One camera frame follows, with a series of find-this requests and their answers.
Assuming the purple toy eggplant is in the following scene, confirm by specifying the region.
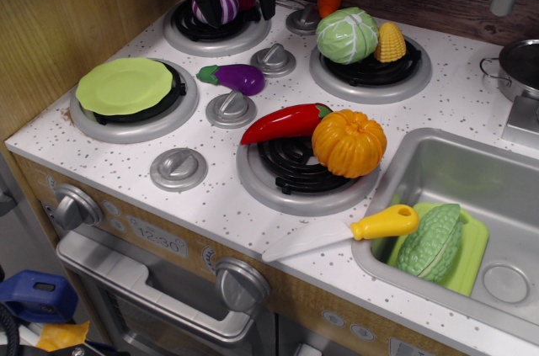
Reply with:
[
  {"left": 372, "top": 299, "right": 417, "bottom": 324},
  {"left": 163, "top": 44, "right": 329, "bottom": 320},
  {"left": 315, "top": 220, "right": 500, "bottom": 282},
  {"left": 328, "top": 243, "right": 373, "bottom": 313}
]
[{"left": 196, "top": 64, "right": 265, "bottom": 96}]

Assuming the light green toy plate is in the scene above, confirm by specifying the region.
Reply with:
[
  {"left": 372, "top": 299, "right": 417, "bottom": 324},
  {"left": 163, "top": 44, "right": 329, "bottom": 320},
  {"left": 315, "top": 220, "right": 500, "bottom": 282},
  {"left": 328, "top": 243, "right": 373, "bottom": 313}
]
[{"left": 76, "top": 57, "right": 173, "bottom": 115}]

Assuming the purple white toy onion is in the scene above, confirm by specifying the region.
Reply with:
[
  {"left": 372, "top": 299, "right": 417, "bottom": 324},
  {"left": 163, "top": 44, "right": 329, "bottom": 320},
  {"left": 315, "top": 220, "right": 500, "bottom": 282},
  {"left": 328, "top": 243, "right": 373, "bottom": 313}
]
[{"left": 191, "top": 0, "right": 239, "bottom": 27}]

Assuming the silver slotted toy spoon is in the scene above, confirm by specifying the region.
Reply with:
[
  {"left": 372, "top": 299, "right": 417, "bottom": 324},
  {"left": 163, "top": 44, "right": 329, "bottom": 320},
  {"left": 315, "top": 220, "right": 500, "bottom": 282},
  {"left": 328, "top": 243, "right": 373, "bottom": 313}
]
[{"left": 275, "top": 0, "right": 307, "bottom": 9}]

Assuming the back left stove burner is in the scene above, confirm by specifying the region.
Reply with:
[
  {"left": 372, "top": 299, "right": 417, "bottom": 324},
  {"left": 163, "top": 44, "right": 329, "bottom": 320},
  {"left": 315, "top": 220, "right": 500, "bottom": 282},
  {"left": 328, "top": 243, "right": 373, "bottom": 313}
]
[{"left": 163, "top": 0, "right": 271, "bottom": 57}]

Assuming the stove burner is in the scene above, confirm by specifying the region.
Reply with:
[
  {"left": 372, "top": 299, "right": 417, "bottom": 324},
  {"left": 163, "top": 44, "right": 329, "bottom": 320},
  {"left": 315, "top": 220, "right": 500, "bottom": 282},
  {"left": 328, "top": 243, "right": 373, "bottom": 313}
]
[
  {"left": 309, "top": 37, "right": 433, "bottom": 104},
  {"left": 70, "top": 58, "right": 199, "bottom": 144},
  {"left": 236, "top": 137, "right": 380, "bottom": 217},
  {"left": 163, "top": 0, "right": 271, "bottom": 57}
]

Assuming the silver stovetop knob far back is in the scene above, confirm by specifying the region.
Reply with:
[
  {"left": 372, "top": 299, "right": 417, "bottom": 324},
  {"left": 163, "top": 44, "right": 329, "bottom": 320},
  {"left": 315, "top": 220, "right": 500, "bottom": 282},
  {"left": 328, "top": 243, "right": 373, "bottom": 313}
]
[{"left": 286, "top": 3, "right": 321, "bottom": 35}]

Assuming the silver stovetop knob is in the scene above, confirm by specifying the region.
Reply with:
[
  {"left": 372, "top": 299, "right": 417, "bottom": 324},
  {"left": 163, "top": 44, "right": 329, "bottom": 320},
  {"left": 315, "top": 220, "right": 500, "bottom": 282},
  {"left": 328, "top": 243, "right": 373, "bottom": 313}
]
[
  {"left": 150, "top": 147, "right": 208, "bottom": 192},
  {"left": 205, "top": 90, "right": 257, "bottom": 129},
  {"left": 286, "top": 3, "right": 321, "bottom": 35},
  {"left": 250, "top": 43, "right": 296, "bottom": 78}
]

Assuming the silver stovetop knob upper middle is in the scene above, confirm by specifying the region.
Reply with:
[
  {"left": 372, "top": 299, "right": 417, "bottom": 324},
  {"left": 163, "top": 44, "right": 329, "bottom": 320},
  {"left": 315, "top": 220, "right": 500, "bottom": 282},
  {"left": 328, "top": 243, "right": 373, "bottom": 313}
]
[{"left": 250, "top": 43, "right": 296, "bottom": 78}]

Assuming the silver stovetop knob lower middle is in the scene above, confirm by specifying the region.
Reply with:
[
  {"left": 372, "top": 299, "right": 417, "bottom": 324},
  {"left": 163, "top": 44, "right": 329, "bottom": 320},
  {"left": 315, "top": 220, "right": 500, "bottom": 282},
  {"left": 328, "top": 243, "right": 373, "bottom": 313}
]
[{"left": 205, "top": 90, "right": 257, "bottom": 129}]

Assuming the green toy cabbage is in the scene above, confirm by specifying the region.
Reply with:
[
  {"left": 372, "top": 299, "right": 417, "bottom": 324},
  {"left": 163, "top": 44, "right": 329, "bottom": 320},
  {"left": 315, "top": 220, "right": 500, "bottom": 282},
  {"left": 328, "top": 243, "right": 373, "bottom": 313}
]
[{"left": 316, "top": 7, "right": 379, "bottom": 65}]

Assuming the front left stove burner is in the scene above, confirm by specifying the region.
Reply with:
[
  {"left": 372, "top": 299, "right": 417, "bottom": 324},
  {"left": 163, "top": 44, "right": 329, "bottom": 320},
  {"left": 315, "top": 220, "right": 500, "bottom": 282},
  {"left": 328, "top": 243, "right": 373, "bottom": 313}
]
[{"left": 70, "top": 58, "right": 199, "bottom": 144}]

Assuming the red toy chili pepper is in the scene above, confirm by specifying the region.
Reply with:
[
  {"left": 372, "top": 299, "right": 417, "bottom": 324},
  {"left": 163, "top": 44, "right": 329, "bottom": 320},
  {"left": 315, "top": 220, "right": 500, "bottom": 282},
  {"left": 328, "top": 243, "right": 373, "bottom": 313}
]
[{"left": 240, "top": 103, "right": 333, "bottom": 146}]

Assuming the back right stove burner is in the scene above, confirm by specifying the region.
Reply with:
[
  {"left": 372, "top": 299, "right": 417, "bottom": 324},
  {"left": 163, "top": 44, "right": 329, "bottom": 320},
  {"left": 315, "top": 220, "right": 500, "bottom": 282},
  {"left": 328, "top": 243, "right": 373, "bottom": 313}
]
[{"left": 309, "top": 37, "right": 433, "bottom": 104}]

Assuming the yellow toy corn cob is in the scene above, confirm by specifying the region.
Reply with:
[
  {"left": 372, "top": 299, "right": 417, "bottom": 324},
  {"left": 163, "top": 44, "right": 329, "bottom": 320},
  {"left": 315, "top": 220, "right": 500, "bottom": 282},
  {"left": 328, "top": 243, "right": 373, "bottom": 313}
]
[{"left": 374, "top": 22, "right": 407, "bottom": 63}]

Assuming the silver stovetop knob front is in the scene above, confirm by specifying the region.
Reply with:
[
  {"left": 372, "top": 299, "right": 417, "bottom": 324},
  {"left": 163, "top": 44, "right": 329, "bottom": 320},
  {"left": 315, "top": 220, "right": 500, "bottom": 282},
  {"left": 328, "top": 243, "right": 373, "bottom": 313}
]
[{"left": 150, "top": 147, "right": 208, "bottom": 192}]

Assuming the front right stove burner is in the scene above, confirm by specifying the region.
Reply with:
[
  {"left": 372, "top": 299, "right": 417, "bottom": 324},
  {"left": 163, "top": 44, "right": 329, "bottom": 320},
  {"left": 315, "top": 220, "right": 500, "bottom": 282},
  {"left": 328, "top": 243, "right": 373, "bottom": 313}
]
[{"left": 236, "top": 137, "right": 380, "bottom": 217}]

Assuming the orange toy pumpkin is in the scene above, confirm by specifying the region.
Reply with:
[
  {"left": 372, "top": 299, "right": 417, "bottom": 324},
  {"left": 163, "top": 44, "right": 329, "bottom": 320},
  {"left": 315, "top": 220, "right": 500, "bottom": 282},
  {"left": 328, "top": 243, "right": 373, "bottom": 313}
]
[{"left": 312, "top": 109, "right": 387, "bottom": 179}]

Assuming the oven clock display panel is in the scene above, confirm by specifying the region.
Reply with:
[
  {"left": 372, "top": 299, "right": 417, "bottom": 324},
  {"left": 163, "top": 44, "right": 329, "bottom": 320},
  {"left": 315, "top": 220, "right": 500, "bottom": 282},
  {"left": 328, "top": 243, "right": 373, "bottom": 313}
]
[{"left": 126, "top": 215, "right": 189, "bottom": 258}]

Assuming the left oven dial knob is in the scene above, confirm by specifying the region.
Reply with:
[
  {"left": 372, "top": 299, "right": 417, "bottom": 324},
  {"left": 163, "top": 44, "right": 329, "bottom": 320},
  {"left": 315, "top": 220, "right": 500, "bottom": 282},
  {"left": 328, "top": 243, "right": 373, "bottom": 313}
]
[{"left": 54, "top": 183, "right": 104, "bottom": 231}]

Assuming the oven dial knob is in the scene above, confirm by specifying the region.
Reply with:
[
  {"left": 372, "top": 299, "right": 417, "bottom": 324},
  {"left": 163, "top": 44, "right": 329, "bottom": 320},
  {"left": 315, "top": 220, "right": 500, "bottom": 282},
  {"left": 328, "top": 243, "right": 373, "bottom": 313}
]
[
  {"left": 216, "top": 257, "right": 271, "bottom": 312},
  {"left": 54, "top": 183, "right": 104, "bottom": 231}
]

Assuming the silver toy pot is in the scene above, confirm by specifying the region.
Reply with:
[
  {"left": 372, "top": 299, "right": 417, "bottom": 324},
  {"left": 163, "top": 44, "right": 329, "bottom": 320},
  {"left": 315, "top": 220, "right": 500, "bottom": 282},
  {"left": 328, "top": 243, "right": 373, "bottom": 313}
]
[{"left": 479, "top": 39, "right": 539, "bottom": 102}]

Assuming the right oven dial knob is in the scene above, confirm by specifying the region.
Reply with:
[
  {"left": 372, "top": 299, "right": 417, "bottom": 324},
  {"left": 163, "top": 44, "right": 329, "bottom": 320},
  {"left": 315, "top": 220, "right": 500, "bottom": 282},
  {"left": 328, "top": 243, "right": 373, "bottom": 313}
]
[{"left": 216, "top": 257, "right": 271, "bottom": 312}]

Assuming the silver toy sink basin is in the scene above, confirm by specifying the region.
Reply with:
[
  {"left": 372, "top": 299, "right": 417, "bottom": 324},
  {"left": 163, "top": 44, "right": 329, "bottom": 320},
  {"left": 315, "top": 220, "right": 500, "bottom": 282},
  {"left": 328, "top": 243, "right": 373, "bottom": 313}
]
[{"left": 352, "top": 128, "right": 538, "bottom": 343}]

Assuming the green toy bitter gourd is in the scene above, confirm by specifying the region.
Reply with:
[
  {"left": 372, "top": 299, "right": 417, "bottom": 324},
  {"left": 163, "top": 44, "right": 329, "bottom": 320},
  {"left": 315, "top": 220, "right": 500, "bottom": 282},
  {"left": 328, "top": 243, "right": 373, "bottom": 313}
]
[{"left": 396, "top": 204, "right": 463, "bottom": 283}]

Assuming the light green cutting board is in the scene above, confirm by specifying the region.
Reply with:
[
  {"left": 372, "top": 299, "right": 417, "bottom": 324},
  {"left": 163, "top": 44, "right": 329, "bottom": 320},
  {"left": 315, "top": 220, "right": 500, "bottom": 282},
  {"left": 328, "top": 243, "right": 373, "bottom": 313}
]
[{"left": 382, "top": 202, "right": 489, "bottom": 296}]

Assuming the blue clamp device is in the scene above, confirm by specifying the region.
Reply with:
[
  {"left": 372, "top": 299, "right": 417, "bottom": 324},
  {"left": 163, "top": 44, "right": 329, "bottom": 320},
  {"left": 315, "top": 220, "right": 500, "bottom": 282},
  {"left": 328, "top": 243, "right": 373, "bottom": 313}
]
[{"left": 1, "top": 269, "right": 78, "bottom": 323}]

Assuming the yellow cloth scrap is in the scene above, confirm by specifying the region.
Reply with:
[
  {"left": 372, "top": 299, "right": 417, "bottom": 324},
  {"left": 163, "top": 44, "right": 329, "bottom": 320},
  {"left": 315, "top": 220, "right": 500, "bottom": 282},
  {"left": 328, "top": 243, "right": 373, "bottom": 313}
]
[{"left": 35, "top": 321, "right": 90, "bottom": 352}]

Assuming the yellow handled toy knife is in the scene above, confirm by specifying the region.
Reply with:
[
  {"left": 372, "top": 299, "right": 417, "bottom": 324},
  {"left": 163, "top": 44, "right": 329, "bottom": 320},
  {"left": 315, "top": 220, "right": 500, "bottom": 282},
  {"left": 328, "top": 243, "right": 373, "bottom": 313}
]
[{"left": 262, "top": 205, "right": 419, "bottom": 263}]

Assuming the silver oven door handle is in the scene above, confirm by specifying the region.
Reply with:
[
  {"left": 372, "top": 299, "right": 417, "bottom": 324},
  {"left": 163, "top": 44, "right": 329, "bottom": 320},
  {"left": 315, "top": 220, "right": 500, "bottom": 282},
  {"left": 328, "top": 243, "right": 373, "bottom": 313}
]
[{"left": 56, "top": 231, "right": 257, "bottom": 354}]

